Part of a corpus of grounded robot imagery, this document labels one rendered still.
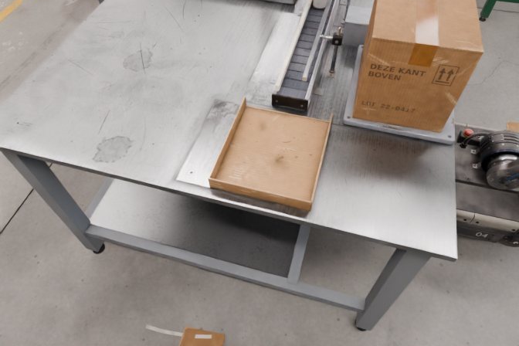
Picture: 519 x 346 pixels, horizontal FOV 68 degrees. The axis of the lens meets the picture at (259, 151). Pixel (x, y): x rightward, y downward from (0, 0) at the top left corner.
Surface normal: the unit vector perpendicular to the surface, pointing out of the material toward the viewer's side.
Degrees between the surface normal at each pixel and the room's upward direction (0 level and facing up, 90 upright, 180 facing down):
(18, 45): 0
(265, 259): 0
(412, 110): 90
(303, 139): 0
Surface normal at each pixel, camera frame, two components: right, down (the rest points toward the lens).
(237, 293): -0.02, -0.62
